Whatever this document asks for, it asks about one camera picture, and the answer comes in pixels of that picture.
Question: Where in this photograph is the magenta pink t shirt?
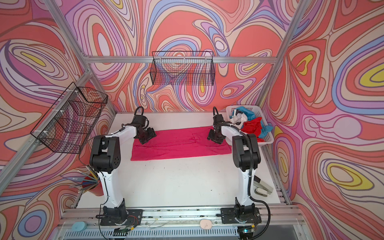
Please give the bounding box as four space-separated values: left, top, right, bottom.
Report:
131 126 232 162

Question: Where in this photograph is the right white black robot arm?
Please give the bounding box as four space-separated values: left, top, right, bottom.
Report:
208 107 261 225

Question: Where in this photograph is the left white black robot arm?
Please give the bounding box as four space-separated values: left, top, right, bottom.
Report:
90 107 156 226

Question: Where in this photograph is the white black t shirt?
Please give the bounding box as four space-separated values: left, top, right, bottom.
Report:
230 109 248 127

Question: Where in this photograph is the red t shirt in basket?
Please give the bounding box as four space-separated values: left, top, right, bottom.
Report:
241 117 265 143

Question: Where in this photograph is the teal t shirt in basket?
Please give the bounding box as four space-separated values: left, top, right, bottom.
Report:
235 106 273 142

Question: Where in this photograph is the white plastic laundry basket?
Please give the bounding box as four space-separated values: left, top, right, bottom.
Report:
226 105 274 146

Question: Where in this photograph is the grey stapler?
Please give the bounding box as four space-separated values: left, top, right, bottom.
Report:
253 175 274 197

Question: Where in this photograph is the red pencil cup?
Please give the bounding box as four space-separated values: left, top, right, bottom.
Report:
66 165 104 197

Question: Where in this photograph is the pink round disc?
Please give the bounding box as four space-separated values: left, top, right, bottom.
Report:
200 219 213 230

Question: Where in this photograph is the light blue round disc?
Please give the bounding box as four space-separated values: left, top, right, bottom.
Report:
71 221 87 232

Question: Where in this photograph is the black wire basket back wall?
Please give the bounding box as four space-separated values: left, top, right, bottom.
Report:
150 51 216 86

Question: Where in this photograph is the black wire basket wall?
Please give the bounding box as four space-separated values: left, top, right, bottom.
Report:
30 83 108 154
150 51 216 86

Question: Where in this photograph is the black wire basket left wall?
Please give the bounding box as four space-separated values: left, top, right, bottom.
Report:
30 83 108 154

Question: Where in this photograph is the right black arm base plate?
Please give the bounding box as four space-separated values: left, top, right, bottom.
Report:
217 208 262 225

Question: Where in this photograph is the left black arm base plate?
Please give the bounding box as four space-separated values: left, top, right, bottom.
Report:
100 209 144 227

